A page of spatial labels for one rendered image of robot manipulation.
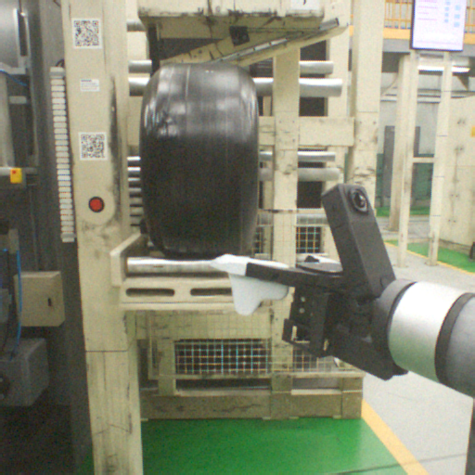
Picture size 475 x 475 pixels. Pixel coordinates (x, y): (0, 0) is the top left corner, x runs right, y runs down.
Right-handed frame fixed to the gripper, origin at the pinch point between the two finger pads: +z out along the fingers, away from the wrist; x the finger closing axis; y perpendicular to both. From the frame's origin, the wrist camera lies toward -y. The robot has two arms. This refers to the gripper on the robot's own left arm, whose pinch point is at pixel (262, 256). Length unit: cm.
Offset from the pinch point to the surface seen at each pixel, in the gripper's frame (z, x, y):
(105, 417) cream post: 79, 13, 65
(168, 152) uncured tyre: 49, 11, -15
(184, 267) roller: 58, 23, 14
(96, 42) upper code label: 77, 1, -43
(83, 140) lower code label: 80, 1, -17
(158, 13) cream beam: 91, 24, -62
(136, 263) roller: 65, 13, 14
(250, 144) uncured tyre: 40, 27, -19
